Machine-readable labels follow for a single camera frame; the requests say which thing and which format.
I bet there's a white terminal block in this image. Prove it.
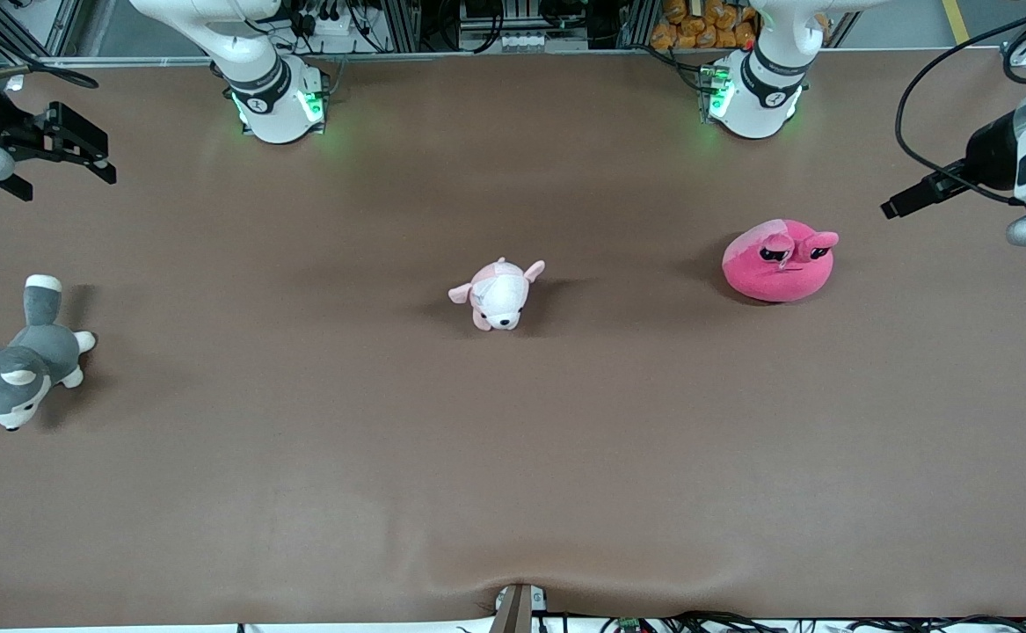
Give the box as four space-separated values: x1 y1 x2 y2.
499 31 564 52

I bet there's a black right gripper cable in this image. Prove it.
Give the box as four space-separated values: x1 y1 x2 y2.
0 55 100 90

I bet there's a white power strip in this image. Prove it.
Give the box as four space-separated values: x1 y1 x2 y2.
302 7 366 38

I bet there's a metal clamp bracket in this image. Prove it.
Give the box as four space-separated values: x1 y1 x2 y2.
488 582 550 633

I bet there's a pink round plush toy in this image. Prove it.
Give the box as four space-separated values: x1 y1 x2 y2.
722 218 840 304

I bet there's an orange packaged goods pile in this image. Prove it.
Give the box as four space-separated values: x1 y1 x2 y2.
651 0 761 51

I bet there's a white pink plush pig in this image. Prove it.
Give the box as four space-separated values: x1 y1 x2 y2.
448 258 546 332

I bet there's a grey white husky plush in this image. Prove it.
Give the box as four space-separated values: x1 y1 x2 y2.
0 274 97 432

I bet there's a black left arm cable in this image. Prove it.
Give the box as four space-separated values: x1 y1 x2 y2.
894 0 1026 207

